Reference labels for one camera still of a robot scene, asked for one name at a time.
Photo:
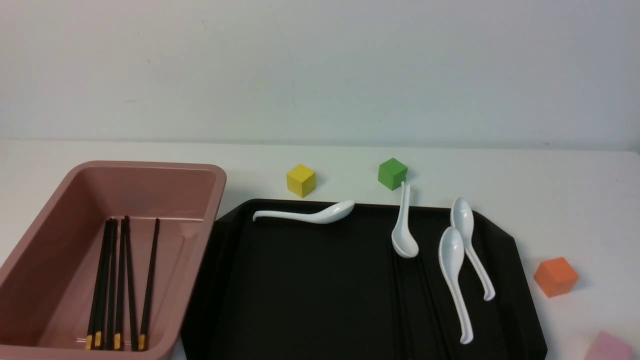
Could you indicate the black chopstick leftmost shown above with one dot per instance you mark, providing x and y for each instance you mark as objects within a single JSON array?
[{"x": 97, "y": 288}]

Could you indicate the yellow cube block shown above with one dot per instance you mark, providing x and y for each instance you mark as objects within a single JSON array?
[{"x": 301, "y": 180}]

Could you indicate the white spoon far right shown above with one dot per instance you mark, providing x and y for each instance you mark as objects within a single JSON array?
[{"x": 462, "y": 219}]

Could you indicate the black chopstick rightmost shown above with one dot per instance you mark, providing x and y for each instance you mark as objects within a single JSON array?
[{"x": 148, "y": 299}]

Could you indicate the orange cube block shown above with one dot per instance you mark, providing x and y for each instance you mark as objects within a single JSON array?
[{"x": 556, "y": 277}]

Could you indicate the white spoon long front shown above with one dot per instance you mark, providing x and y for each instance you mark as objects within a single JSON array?
[{"x": 451, "y": 255}]

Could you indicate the pink plastic bin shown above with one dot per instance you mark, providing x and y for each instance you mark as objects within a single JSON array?
[{"x": 48, "y": 280}]

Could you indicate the pink block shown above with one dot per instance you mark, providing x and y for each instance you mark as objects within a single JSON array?
[{"x": 606, "y": 346}]

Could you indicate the black chopstick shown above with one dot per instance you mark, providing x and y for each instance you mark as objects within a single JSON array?
[
  {"x": 97, "y": 288},
  {"x": 120, "y": 296},
  {"x": 148, "y": 299},
  {"x": 102, "y": 328},
  {"x": 111, "y": 285}
]

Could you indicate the green cube block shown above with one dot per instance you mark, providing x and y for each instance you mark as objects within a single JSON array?
[{"x": 392, "y": 173}]

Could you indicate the white spoon lying sideways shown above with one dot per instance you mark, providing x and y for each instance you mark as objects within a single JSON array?
[{"x": 331, "y": 214}]

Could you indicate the black plastic tray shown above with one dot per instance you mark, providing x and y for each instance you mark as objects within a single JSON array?
[{"x": 277, "y": 289}]

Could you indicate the white spoon near green cube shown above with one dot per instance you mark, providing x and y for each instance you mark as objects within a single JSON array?
[{"x": 402, "y": 239}]

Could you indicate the black chopstick crossing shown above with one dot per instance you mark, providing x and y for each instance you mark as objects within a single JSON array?
[{"x": 131, "y": 286}]

